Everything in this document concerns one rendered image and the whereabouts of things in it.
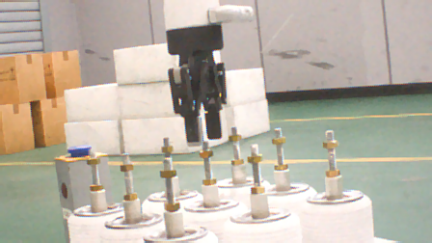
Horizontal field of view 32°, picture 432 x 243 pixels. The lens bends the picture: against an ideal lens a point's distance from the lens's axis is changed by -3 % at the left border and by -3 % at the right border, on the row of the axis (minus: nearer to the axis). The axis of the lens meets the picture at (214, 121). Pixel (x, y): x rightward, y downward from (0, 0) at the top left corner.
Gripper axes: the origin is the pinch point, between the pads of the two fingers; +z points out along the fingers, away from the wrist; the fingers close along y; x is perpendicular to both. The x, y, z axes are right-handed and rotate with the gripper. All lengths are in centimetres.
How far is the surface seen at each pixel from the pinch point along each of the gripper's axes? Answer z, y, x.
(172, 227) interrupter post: 8.7, 17.6, 2.4
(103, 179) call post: 7.7, -11.4, -23.5
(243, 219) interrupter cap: 9.7, 9.6, 8.0
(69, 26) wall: -59, -593, -398
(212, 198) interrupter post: 8.7, 1.1, 0.6
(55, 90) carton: 0, -331, -247
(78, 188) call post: 8.4, -7.8, -26.2
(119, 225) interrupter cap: 9.7, 12.1, -7.8
